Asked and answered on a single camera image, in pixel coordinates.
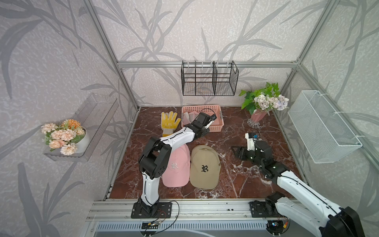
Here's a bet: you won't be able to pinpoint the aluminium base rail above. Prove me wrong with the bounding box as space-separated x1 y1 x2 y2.
85 198 335 222

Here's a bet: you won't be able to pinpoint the clear acrylic shelf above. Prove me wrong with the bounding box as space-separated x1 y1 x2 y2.
43 93 119 162

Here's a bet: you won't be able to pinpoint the black wire rack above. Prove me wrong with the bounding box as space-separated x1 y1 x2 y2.
181 61 239 96

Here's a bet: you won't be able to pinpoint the white mesh wall basket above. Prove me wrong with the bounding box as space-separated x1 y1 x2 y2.
289 90 362 164

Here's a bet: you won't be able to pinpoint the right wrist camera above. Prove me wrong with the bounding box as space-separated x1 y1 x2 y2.
245 132 258 151

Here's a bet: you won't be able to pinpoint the yellow work glove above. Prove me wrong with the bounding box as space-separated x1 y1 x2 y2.
161 111 181 137

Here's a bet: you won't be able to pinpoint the white pot peach flowers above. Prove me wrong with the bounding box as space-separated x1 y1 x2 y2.
41 119 90 156

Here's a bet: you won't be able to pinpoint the pink baseball cap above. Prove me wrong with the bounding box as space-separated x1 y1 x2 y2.
162 145 190 188
182 111 199 125

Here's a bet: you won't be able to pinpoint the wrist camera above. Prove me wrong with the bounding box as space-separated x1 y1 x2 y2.
205 114 217 129
245 132 258 151

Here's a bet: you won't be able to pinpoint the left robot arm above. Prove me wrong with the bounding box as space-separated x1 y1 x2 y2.
131 112 217 219

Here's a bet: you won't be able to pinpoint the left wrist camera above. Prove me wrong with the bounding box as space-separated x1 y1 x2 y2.
205 114 217 129

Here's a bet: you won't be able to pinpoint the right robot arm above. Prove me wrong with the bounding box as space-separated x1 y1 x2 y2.
231 139 365 237

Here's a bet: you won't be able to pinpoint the beige baseball cap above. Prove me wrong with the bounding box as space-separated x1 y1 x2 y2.
189 145 221 190

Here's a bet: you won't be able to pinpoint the pink vase with flowers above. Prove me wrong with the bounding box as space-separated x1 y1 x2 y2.
239 83 289 128

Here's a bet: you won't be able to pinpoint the pink plastic basket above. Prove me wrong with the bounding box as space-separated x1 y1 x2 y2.
181 105 224 133

